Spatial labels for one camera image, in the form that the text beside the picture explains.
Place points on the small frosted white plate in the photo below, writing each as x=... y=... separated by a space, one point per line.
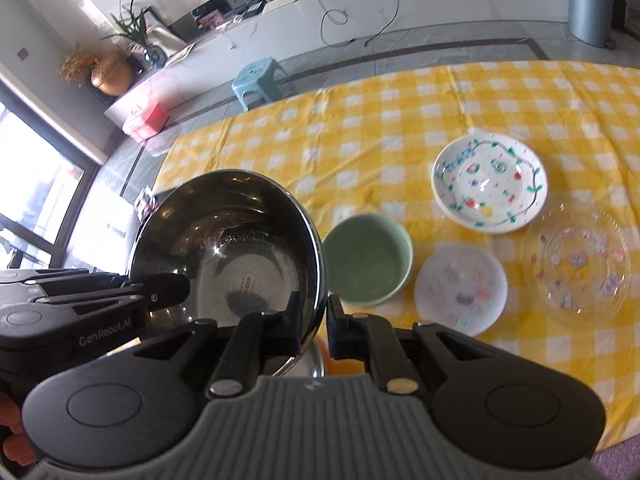
x=460 y=287

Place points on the white floral painted plate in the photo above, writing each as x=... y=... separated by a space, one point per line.
x=487 y=182

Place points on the sliding glass door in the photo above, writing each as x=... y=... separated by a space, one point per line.
x=35 y=180

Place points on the large stainless steel bowl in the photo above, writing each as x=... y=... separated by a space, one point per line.
x=225 y=240

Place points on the grey pedal trash bin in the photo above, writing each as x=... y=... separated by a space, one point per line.
x=590 y=5

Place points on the white tv cabinet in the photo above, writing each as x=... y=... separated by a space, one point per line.
x=300 y=30

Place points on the white paper bag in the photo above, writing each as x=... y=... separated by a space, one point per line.
x=165 y=30

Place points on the pink printed box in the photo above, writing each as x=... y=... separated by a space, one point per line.
x=210 y=20

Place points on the light blue plastic stool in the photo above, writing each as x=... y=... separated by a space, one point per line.
x=260 y=77

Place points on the small stainless steel bowl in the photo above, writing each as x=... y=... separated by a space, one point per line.
x=305 y=360

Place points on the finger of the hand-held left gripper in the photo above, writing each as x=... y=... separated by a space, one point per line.
x=162 y=291

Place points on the clear glass printed plate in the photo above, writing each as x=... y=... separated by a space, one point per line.
x=580 y=265

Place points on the green ceramic bowl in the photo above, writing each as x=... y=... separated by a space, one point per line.
x=367 y=260

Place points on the yellow checked tablecloth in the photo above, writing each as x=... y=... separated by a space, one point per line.
x=375 y=135

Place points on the red box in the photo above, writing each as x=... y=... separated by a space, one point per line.
x=147 y=120

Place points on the gold vase with dried flowers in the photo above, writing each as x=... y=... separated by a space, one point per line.
x=112 y=77

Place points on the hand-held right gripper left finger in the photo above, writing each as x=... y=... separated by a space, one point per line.
x=296 y=320

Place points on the green plant in glass vase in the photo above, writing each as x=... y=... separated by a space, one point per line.
x=154 y=55

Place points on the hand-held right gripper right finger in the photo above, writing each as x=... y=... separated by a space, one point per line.
x=335 y=325

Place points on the person's left hand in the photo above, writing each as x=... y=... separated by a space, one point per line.
x=12 y=447

